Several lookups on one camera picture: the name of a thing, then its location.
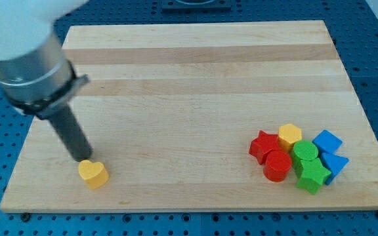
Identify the red star block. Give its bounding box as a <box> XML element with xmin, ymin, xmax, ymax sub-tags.
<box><xmin>249</xmin><ymin>130</ymin><xmax>281</xmax><ymax>165</ymax></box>

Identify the blue triangle block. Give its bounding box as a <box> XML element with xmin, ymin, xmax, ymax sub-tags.
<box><xmin>320</xmin><ymin>152</ymin><xmax>349</xmax><ymax>185</ymax></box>

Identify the yellow hexagon block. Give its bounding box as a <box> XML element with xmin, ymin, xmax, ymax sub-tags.
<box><xmin>278</xmin><ymin>123</ymin><xmax>303</xmax><ymax>153</ymax></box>

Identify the green cylinder block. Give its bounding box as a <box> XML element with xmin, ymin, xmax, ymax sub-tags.
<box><xmin>290</xmin><ymin>140</ymin><xmax>319</xmax><ymax>168</ymax></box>

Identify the wooden board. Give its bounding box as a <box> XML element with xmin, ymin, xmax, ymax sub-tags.
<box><xmin>0</xmin><ymin>20</ymin><xmax>378</xmax><ymax>213</ymax></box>

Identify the green star block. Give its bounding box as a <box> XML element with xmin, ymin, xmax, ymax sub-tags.
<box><xmin>295</xmin><ymin>158</ymin><xmax>331</xmax><ymax>195</ymax></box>

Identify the yellow heart block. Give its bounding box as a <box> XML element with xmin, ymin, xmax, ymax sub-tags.
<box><xmin>78</xmin><ymin>160</ymin><xmax>110</xmax><ymax>189</ymax></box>

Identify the red cylinder block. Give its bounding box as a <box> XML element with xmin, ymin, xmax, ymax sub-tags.
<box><xmin>263</xmin><ymin>151</ymin><xmax>292</xmax><ymax>182</ymax></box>

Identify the blue cube block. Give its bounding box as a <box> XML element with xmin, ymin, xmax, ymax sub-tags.
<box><xmin>312</xmin><ymin>130</ymin><xmax>343</xmax><ymax>154</ymax></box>

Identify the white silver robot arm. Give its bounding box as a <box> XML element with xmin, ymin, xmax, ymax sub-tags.
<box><xmin>0</xmin><ymin>0</ymin><xmax>93</xmax><ymax>161</ymax></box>

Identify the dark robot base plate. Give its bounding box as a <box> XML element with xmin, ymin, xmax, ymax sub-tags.
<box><xmin>161</xmin><ymin>0</ymin><xmax>232</xmax><ymax>12</ymax></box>

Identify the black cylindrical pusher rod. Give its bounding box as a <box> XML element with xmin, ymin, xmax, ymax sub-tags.
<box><xmin>48</xmin><ymin>105</ymin><xmax>93</xmax><ymax>162</ymax></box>

